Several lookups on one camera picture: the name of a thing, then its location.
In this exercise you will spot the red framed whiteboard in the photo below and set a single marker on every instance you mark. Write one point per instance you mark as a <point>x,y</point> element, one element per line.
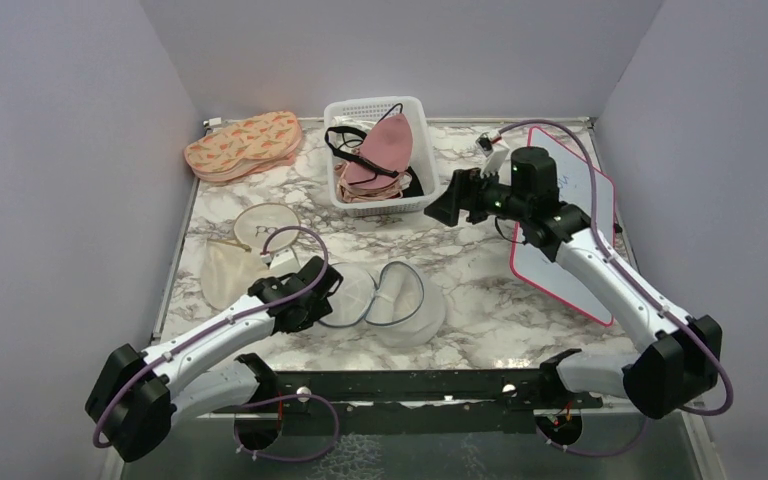
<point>578,277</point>

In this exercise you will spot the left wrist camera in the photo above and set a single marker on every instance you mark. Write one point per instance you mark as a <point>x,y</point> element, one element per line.
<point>282,262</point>

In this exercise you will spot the pink lace bra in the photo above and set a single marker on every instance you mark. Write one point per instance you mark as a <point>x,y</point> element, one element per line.
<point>355,194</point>

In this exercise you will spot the white mesh laundry bag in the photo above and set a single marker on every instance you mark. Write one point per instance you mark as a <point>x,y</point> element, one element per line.
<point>399,303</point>

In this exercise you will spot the carrot pattern pouch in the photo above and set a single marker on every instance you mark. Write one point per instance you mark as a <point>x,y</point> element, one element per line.
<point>245,147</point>

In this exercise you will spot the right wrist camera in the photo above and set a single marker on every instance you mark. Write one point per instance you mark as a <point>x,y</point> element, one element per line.
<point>495,149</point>

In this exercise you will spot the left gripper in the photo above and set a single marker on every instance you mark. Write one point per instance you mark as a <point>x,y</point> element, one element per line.
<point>318,311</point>

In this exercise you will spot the embroidery hoop with cloth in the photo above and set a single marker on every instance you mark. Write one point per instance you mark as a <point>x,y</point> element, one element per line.
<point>231,266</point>

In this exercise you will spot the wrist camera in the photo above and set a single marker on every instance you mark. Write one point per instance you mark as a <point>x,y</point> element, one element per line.
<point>282,262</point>
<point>495,149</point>

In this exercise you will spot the dusty pink padded bra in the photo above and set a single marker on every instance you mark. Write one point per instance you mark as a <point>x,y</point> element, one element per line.
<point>377,156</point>

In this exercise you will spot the black garment in basket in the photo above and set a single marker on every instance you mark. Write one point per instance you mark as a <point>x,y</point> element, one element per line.
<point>414,187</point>

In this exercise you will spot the white plastic basket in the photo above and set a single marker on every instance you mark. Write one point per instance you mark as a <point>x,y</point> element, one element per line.
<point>363,114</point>

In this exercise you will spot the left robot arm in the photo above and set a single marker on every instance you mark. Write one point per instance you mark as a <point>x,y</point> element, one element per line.
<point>140,395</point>

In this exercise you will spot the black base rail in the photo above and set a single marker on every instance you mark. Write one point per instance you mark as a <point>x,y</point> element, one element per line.
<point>318,403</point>

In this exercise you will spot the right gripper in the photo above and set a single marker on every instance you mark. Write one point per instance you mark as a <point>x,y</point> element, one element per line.
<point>463,194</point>

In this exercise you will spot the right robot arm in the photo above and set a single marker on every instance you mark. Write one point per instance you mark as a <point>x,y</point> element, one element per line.
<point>678,354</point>

